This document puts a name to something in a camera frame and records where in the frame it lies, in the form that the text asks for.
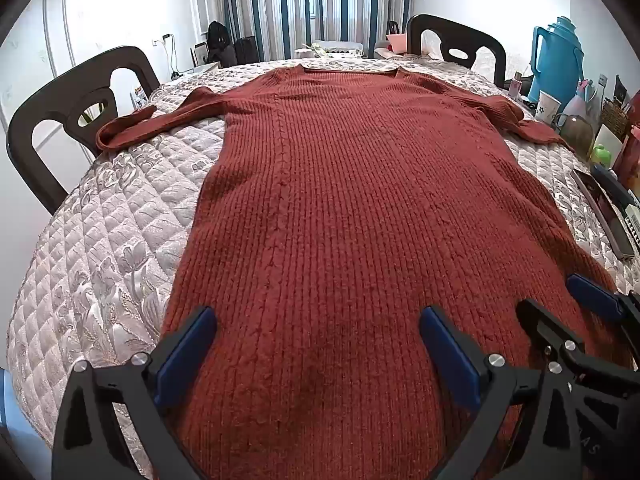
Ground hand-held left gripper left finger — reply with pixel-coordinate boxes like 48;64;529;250
51;305;219;480

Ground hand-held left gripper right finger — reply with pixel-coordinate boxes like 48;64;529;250
419;305;586;480

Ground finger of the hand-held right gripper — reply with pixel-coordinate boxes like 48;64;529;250
566;273;640;324
516;299;585;362

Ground rust red knit sweater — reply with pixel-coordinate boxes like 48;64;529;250
96;66;633;480

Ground dark tablet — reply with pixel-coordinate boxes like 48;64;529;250
570;168;637;262

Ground small green bottle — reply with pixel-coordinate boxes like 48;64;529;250
590;144;614;170

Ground quilted floral table cover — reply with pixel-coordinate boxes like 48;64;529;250
7;56;628;480

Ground glass jar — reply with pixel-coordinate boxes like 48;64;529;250
554;113;595;161

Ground wicker basket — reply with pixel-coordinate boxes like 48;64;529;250
599;99;630;137

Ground white paper cup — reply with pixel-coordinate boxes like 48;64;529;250
536;91;562;126

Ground white spray bottle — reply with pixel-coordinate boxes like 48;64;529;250
562;79;597;126

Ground blue thermos jug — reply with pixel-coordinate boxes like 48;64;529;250
531;16;586;107

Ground dark wooden chair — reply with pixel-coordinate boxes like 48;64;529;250
406;14;508;89
6;46;162;215

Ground black suitcase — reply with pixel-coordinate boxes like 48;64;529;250
234;36;257;64

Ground black backpack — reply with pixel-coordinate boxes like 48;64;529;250
206;20;236;68

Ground covered sofa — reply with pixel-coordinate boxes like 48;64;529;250
294;39;367;60

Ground blue white striped curtains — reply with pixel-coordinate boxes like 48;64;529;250
206;0;412;61

